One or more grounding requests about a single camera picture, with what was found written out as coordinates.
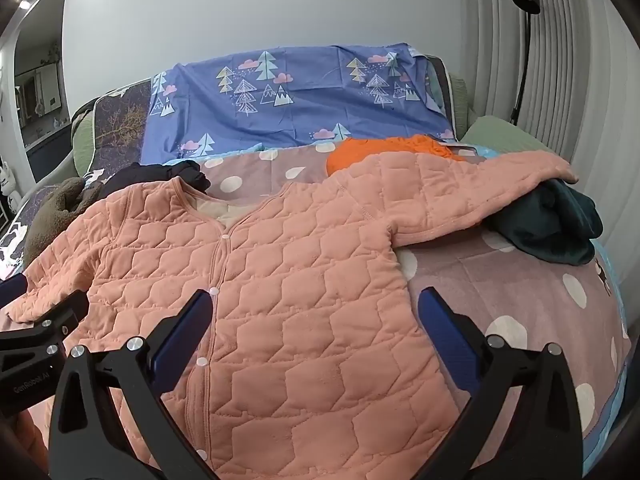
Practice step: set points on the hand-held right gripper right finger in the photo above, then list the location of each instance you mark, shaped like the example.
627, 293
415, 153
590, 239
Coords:
445, 330

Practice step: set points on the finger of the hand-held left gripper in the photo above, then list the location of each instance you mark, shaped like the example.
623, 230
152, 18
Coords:
60, 315
12, 291

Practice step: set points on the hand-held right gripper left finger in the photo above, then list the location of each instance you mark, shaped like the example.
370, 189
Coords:
187, 330

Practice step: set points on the pink quilted jacket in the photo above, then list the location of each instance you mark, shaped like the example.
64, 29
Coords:
300, 285

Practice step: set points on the polka dot blanket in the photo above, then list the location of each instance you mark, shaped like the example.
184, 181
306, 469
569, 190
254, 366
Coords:
500, 285

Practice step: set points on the brown fleece garment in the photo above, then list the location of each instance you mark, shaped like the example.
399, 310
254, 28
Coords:
60, 205

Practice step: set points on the white figurine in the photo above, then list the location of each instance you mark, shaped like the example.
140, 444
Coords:
9, 180

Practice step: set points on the dark teal garment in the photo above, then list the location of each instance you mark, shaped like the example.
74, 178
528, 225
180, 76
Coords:
550, 230

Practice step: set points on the dark cabinet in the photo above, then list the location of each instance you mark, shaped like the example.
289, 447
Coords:
47, 150

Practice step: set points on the black garment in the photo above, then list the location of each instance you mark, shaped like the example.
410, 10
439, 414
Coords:
145, 175

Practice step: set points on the orange garment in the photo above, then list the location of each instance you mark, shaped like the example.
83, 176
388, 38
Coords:
360, 155

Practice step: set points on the green sofa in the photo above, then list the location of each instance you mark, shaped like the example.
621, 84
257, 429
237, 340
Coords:
500, 132

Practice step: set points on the blue tree-print sheet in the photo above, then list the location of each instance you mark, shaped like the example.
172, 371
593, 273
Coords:
300, 110

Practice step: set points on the white curtain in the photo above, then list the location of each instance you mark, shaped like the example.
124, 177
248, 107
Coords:
575, 85

